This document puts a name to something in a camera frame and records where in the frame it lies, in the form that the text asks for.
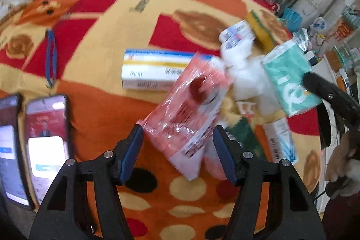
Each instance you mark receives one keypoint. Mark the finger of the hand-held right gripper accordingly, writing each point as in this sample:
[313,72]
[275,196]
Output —
[329,92]

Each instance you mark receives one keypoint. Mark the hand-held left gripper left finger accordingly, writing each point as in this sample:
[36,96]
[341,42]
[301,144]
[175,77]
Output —
[131,152]

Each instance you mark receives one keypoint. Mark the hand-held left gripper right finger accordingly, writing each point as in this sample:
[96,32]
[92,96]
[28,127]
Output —
[225,154]

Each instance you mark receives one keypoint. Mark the green and white box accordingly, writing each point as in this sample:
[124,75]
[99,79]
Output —
[246,138]

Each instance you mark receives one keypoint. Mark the teal tissue pack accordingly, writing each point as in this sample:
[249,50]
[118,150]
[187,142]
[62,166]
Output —
[287,79]

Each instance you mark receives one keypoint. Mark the pink plastic snack packet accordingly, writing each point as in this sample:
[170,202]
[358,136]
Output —
[188,113]

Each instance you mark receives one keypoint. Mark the person's right hand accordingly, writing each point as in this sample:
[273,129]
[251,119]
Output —
[337,169]

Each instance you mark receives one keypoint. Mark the small red white wrapper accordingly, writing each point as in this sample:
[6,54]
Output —
[246,109]

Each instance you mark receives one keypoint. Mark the white box with blue print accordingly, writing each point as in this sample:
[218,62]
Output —
[279,140]

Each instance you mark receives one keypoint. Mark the blue plastic bag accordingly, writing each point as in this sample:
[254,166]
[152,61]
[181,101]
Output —
[292,18]

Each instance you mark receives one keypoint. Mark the white crumpled plastic bag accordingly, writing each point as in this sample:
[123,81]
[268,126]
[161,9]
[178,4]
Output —
[247,74]

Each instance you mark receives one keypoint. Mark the long white box striped top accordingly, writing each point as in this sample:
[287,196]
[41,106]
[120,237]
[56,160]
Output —
[149,71]

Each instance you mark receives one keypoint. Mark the black smartphone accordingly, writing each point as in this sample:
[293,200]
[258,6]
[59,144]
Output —
[46,141]
[11,150]

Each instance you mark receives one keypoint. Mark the yellow and green box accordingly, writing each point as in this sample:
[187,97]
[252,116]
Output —
[260,27]

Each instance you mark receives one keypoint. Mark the small white medicine box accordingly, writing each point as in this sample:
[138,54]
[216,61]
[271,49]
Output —
[234,33]

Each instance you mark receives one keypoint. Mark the orange red printed blanket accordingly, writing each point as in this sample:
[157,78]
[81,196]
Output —
[107,18]

